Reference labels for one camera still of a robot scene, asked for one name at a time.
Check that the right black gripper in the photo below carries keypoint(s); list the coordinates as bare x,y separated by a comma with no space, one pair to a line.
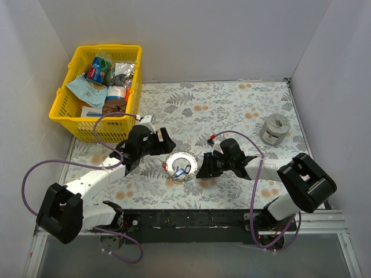
211,163

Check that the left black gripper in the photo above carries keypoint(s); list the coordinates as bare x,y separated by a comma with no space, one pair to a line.
158,142

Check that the metal disc keyring holder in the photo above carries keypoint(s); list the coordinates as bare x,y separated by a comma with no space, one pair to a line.
179,160

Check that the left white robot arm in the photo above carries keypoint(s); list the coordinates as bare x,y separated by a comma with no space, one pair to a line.
65,210

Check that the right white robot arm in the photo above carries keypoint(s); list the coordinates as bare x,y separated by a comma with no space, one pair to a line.
306,183

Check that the black tag key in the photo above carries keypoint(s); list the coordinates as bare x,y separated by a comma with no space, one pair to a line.
187,169

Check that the grey paper wrapped roll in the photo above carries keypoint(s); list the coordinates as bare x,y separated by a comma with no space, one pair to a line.
274,129

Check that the floral table mat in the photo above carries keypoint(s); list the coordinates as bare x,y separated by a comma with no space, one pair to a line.
191,113

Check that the light blue paper pouch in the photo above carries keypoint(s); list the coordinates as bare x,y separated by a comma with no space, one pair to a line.
88,92

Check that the silver foil bag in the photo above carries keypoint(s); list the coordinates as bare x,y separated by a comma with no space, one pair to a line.
123,74

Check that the white blue box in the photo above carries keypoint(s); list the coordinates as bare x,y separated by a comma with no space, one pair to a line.
89,112

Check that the green snack packet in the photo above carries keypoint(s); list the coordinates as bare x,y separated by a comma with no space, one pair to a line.
102,60

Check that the red blue snack pack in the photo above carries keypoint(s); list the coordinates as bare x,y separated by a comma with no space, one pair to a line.
95,75

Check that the yellow plastic basket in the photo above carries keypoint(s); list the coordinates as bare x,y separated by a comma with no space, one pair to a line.
66,109

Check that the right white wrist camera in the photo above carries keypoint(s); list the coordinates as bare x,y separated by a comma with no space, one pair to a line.
214,144

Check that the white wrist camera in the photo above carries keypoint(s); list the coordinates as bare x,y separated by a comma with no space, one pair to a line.
214,144
148,122

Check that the blue tag key on ring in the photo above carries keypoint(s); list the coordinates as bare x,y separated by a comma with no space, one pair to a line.
179,172

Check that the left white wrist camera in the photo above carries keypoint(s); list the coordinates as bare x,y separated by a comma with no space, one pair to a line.
148,122

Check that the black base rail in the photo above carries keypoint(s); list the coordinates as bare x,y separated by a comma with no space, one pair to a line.
186,226

